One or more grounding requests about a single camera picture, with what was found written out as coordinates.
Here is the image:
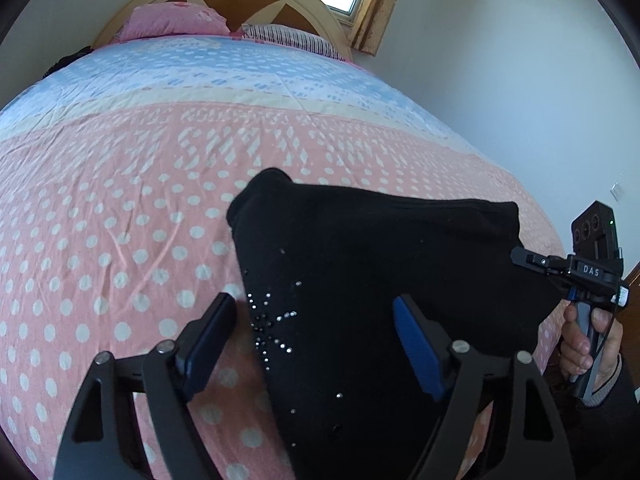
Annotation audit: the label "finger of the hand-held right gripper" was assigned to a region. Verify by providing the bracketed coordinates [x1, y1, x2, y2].
[511, 247, 551, 277]

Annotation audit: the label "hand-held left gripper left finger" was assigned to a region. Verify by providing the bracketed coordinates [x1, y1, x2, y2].
[52, 292, 238, 480]

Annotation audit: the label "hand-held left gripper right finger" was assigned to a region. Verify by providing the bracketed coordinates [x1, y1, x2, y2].
[392, 294, 577, 480]

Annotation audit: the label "black pants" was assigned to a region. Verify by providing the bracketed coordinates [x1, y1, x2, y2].
[226, 167, 569, 480]

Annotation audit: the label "person's right forearm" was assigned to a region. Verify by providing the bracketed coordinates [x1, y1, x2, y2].
[575, 320, 640, 480]

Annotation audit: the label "person's right hand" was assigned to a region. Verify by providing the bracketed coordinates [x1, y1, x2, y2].
[559, 304, 626, 392]

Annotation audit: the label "wooden door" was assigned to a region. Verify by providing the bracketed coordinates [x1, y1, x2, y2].
[619, 264, 640, 313]

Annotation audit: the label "pink blue dotted blanket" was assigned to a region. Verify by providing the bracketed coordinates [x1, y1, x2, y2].
[0, 35, 569, 480]

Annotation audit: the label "yellow patterned curtain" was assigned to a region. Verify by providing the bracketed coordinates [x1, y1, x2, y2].
[345, 0, 412, 57]

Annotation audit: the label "dark cloth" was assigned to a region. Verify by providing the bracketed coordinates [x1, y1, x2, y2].
[42, 46, 97, 79]

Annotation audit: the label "striped pillow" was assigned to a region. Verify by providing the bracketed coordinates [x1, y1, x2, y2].
[241, 24, 342, 59]

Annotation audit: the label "pink pillow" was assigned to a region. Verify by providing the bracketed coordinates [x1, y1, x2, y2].
[117, 2, 230, 44]

